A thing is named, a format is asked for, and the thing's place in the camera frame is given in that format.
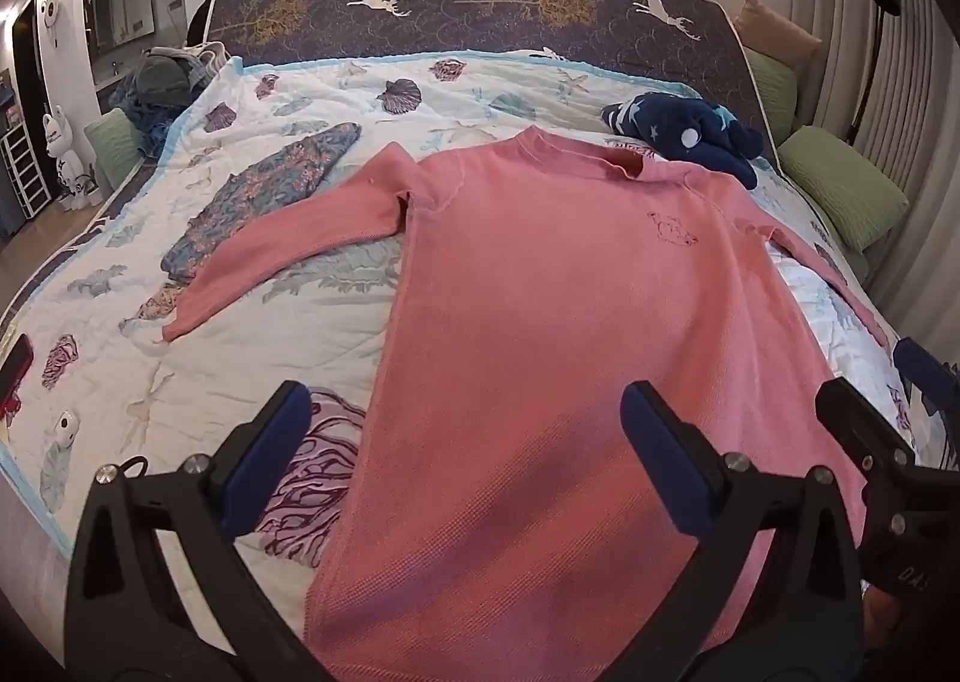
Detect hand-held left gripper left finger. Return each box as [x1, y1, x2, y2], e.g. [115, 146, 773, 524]
[64, 380, 335, 682]

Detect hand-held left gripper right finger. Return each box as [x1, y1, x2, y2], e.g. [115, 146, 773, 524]
[621, 380, 863, 682]

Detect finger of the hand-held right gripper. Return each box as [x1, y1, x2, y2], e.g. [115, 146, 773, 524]
[894, 337, 960, 420]
[816, 378, 920, 495]

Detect pink knit sweater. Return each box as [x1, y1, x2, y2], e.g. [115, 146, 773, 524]
[161, 127, 893, 675]

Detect pile of grey clothes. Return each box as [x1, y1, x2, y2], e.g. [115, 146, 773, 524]
[111, 41, 230, 154]

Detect person's right hand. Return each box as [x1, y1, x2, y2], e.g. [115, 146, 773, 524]
[862, 577, 902, 662]

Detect seashell printed quilt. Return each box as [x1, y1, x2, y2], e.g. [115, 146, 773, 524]
[0, 48, 938, 555]

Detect large green pillow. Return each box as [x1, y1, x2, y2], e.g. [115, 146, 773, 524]
[778, 125, 910, 254]

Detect blue floral garment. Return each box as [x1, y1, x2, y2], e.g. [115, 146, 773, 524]
[120, 122, 362, 334]

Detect red and black phone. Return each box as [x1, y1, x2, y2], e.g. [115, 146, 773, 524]
[0, 333, 35, 424]

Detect pleated white curtain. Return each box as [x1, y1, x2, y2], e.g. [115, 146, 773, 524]
[791, 0, 960, 353]

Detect navy starred plush garment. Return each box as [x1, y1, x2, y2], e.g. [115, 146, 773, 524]
[600, 91, 766, 190]

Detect white bear figurine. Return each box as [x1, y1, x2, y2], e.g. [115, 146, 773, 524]
[41, 104, 102, 212]

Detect white ladder rack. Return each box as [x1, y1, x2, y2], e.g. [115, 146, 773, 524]
[0, 123, 50, 218]

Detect beige pillow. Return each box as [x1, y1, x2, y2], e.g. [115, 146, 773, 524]
[733, 0, 824, 64]

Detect deer printed mattress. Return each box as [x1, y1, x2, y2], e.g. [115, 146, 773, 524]
[199, 0, 785, 166]

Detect deer wall decoration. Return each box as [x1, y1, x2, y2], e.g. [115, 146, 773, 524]
[36, 0, 65, 49]

